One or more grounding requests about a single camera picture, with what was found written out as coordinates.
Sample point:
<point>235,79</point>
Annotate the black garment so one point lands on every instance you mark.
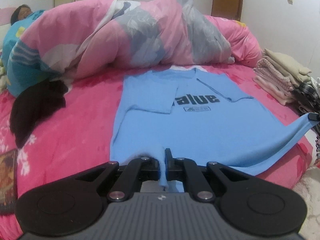
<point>35,107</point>

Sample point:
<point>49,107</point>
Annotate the dark picture book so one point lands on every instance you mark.
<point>7,177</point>

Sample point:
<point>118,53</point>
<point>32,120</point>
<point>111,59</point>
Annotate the beige folded cloth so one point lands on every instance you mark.
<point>287,63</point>

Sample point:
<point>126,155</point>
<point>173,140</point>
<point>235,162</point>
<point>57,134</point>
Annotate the pink white headboard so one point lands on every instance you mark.
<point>5,22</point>

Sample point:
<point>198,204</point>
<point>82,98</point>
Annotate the white fluffy bed pad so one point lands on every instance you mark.
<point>310,205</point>

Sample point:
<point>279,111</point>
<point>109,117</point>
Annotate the pink floral bed sheet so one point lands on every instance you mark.
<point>75,130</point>

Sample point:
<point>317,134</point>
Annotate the pink striped folded cloth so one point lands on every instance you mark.
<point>272,75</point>

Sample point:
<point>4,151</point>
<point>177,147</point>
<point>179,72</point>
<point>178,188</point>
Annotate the light pink folded cloth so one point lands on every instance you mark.
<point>277,93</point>

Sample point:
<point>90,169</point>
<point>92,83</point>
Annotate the pink grey floral quilt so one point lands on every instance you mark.
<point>150,35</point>

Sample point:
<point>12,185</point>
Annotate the blue printed t-shirt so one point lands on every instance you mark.
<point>200,135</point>

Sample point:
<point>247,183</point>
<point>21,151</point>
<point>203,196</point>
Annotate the black white plaid cloth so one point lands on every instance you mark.
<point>306,95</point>

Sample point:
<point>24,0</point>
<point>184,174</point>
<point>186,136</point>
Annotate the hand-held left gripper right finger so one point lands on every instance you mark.
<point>168,165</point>

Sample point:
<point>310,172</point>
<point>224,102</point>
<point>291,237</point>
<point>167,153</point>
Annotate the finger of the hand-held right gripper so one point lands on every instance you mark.
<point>314,117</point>

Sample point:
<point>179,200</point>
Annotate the floral pillow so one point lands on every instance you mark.
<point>2,77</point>

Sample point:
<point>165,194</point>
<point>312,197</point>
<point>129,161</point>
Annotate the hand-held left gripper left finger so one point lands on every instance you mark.
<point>150,166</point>

